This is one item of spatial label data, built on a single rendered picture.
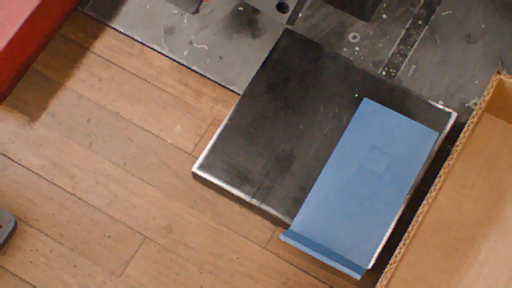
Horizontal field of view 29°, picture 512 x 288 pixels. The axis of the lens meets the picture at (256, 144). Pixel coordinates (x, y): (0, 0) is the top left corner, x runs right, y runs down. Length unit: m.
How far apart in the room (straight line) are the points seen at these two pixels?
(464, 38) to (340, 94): 0.13
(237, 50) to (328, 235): 0.20
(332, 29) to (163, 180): 0.21
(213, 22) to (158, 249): 0.22
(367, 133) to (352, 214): 0.07
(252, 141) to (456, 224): 0.18
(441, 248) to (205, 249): 0.19
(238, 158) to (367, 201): 0.11
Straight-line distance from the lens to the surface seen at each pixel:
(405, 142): 0.83
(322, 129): 0.84
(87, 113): 0.88
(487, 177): 0.85
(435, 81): 0.89
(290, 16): 0.67
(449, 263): 0.82
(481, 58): 0.91
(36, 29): 0.89
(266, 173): 0.82
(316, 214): 0.80
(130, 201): 0.84
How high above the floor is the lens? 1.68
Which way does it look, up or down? 66 degrees down
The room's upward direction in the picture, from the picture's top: 2 degrees counter-clockwise
